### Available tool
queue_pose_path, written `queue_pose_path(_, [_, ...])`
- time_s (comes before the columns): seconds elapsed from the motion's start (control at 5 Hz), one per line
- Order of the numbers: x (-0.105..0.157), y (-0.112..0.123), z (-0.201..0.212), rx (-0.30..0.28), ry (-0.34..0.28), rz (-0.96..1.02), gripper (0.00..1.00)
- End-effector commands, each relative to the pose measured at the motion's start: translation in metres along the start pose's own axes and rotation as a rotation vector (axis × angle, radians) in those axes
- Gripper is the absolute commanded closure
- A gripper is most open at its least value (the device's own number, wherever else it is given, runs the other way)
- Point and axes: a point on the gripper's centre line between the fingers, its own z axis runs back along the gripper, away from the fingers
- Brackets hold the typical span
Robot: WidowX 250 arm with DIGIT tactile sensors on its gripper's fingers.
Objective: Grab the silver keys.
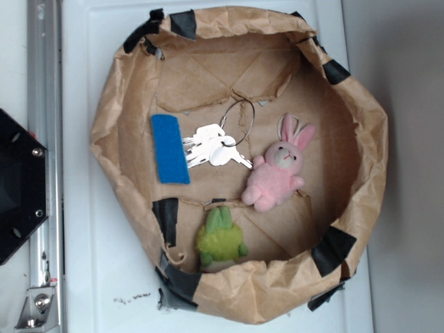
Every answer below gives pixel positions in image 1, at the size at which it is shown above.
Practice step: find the silver keys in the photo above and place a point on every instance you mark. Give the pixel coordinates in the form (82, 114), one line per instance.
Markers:
(211, 144)

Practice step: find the pink plush bunny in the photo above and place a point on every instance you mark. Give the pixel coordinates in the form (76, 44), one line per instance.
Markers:
(276, 174)

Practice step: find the green plush toy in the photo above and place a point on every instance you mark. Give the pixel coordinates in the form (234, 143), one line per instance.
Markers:
(220, 242)

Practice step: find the brown paper bag bin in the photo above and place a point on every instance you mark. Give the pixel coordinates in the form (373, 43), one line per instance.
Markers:
(194, 65)

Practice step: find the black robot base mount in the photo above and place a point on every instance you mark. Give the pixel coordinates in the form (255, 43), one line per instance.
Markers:
(23, 186)

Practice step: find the aluminium frame rail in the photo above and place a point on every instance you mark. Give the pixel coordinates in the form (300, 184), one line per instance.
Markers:
(44, 62)

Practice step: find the silver corner bracket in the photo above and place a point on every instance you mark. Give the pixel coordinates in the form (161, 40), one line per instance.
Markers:
(40, 311)

